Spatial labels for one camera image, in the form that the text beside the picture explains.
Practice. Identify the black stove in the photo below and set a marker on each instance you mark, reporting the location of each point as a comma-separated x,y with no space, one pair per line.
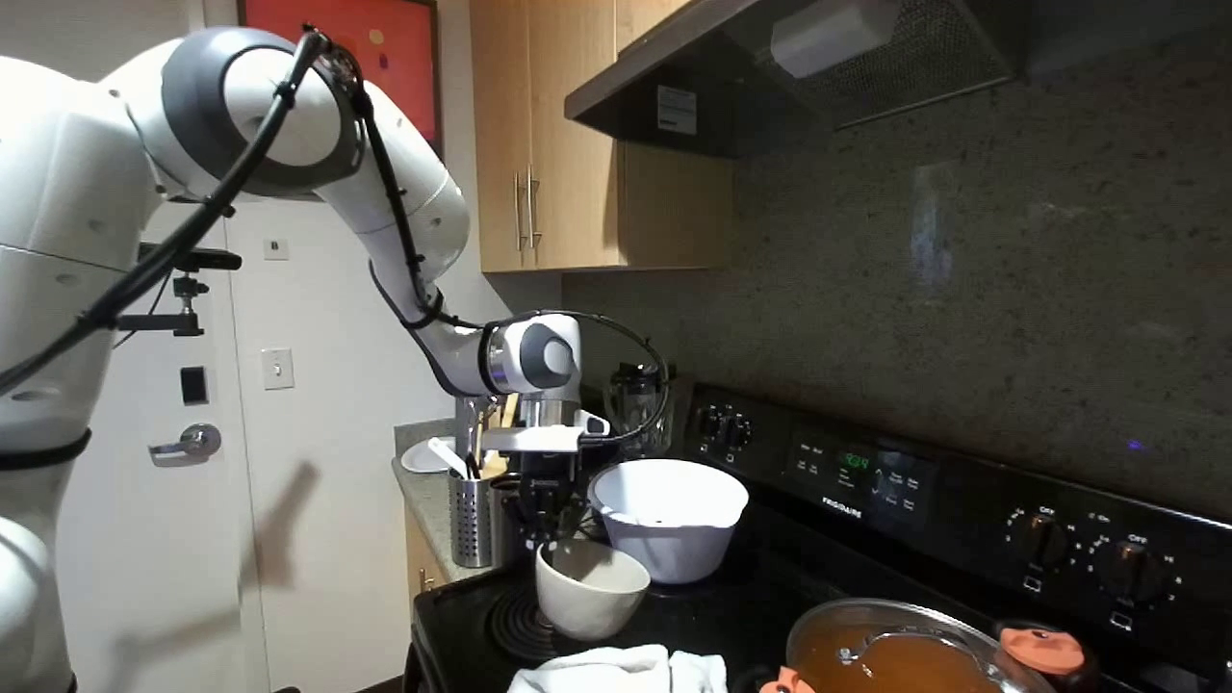
842,511

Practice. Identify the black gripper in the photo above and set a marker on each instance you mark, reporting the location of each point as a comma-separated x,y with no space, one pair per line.
548,494

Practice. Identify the small white bowl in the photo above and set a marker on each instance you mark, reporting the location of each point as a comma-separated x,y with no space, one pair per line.
587,591

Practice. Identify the range hood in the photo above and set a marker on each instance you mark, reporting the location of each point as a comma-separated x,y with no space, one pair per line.
746,76

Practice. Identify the wooden upper cabinet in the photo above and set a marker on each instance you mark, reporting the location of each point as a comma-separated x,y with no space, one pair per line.
556,193

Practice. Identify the metal utensil holder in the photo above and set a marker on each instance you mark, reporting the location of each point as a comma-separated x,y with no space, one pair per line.
479,524

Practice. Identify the black camera on stand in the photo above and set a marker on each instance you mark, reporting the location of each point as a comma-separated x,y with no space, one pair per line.
188,287

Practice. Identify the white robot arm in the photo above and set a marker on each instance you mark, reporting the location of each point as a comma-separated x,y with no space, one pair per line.
105,188

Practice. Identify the blender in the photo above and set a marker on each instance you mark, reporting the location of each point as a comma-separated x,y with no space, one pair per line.
639,405

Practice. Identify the large white bowl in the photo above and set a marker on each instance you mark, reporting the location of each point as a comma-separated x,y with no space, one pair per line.
669,512

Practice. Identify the white cloth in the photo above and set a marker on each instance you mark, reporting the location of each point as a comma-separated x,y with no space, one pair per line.
646,666

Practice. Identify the door handle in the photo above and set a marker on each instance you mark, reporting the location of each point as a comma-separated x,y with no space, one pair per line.
198,444

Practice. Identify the orange wall picture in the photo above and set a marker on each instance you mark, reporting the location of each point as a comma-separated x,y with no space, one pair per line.
389,39

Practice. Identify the light switch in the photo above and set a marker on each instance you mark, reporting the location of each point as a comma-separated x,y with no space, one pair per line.
277,373

